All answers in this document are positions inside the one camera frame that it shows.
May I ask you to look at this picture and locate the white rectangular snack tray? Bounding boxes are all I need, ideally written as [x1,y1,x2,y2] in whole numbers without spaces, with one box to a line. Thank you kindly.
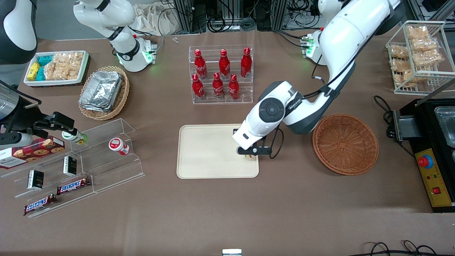
[23,50,89,87]

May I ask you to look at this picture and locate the beige plastic tray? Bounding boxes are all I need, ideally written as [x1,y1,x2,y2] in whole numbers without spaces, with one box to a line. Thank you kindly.
[177,123,259,179]

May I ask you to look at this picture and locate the oval light wicker basket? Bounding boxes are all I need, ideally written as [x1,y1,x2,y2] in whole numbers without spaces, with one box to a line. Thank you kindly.
[78,66,130,121]

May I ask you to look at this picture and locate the round brown wicker basket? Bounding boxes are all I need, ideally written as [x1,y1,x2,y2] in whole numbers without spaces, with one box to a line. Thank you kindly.
[312,113,379,176]

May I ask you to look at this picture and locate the white bottle with green label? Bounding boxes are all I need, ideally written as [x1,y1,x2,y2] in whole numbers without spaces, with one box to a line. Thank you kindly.
[62,130,88,145]

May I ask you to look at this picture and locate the red cookie box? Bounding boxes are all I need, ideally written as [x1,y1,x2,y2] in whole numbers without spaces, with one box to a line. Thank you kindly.
[0,136,66,170]

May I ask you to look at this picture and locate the small black box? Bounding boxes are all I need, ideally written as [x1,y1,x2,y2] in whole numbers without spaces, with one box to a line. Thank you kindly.
[27,170,44,190]
[63,156,77,177]

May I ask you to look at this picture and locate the clear bag of crackers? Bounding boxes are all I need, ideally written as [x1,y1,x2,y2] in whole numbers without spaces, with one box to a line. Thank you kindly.
[44,61,66,81]
[54,52,84,79]

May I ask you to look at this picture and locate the yellow snack packet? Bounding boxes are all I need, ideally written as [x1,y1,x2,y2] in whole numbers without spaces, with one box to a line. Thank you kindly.
[27,62,41,81]

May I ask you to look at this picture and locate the stacked aluminium foil containers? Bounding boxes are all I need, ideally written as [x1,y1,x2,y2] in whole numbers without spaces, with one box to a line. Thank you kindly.
[79,70,124,112]

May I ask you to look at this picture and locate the clear acrylic stepped shelf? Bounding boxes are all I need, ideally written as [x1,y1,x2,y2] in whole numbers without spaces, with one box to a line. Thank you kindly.
[70,118,145,194]
[0,142,96,218]

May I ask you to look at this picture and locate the red cola bottle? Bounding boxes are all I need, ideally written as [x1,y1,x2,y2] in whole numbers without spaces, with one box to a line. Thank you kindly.
[240,47,252,79]
[228,74,240,100]
[192,74,205,101]
[194,49,208,80]
[219,49,231,79]
[212,72,225,100]

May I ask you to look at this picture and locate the Snickers chocolate bar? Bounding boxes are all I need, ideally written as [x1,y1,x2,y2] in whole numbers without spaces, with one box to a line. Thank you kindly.
[57,177,91,195]
[23,194,57,216]

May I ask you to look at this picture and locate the white bottle with red lid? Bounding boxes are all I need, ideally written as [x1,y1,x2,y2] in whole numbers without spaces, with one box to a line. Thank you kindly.
[108,138,130,156]

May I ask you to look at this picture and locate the clear acrylic bottle rack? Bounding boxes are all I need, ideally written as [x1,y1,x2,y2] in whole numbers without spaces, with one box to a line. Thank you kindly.
[188,45,254,105]

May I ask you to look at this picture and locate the beige cloth bag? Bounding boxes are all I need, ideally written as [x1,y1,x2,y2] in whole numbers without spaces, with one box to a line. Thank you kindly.
[133,4,180,36]

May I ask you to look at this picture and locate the bagged fried pastry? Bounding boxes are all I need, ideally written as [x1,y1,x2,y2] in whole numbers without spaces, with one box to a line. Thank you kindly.
[411,37,438,52]
[406,25,430,39]
[391,59,413,73]
[394,70,418,87]
[390,45,409,60]
[412,50,443,68]

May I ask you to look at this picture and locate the black machine with metal pan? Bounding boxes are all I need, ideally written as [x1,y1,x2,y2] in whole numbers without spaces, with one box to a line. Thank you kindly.
[393,98,455,153]

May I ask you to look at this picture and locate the yellow emergency stop control box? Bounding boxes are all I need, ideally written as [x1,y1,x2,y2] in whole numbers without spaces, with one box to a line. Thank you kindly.
[414,148,455,213]

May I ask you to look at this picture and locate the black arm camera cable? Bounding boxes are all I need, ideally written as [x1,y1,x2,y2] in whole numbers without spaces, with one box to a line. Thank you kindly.
[268,21,377,159]

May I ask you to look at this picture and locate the black arm base cables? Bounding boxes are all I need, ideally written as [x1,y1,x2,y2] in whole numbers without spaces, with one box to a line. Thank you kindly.
[274,30,307,49]

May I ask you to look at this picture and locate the black coiled cable bundle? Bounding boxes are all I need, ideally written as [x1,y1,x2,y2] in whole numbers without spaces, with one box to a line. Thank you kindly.
[206,0,256,33]

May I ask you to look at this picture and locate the black machine power cable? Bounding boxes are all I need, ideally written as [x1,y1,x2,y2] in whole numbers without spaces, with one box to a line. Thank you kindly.
[373,95,402,139]

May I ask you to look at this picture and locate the white wire basket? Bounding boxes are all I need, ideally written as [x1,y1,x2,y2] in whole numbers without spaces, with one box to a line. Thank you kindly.
[386,20,455,95]

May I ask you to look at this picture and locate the black cables at table edge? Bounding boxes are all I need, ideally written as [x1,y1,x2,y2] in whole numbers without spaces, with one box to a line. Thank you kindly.
[357,241,455,256]

